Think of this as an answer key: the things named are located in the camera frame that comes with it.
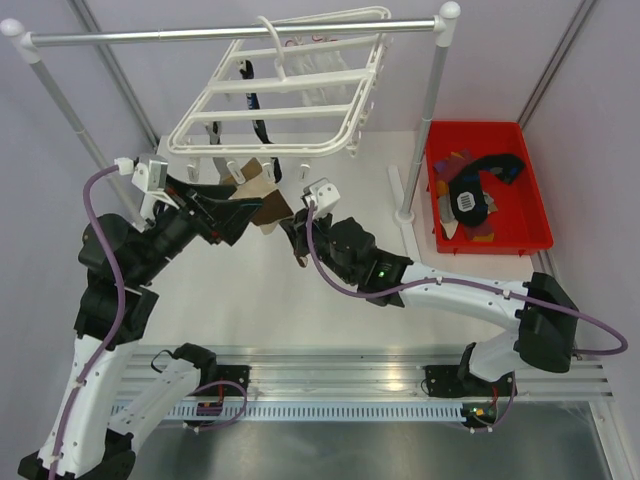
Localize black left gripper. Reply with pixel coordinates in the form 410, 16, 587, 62
132, 172, 264, 282

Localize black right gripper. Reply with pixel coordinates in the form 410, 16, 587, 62
280, 205, 355, 285

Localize brown and beige back sock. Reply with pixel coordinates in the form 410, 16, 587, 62
220, 159, 294, 236

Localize white plastic clip hanger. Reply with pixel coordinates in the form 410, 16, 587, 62
166, 6, 391, 183

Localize purple striped sock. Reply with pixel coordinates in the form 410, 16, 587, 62
463, 221, 495, 243
434, 150, 473, 198

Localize grey sock with black stripes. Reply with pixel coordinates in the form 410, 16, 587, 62
438, 195, 498, 223

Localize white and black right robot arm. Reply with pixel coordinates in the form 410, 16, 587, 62
281, 210, 577, 398

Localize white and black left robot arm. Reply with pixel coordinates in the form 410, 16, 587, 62
18, 176, 263, 479

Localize black and blue patterned sock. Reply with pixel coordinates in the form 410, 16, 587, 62
238, 58, 284, 184

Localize red plastic bin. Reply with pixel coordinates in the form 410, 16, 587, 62
425, 121, 553, 256

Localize silver and white clothes rack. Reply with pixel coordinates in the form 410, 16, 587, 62
0, 0, 461, 226

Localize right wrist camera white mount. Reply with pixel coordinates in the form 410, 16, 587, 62
301, 178, 341, 218

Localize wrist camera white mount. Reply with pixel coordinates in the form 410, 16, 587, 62
114, 153, 177, 208
301, 178, 341, 218

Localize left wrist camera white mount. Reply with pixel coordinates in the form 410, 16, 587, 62
114, 153, 177, 208

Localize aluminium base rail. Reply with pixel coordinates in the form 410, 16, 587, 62
109, 344, 614, 401

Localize white slotted cable duct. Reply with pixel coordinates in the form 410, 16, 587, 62
109, 403, 464, 422

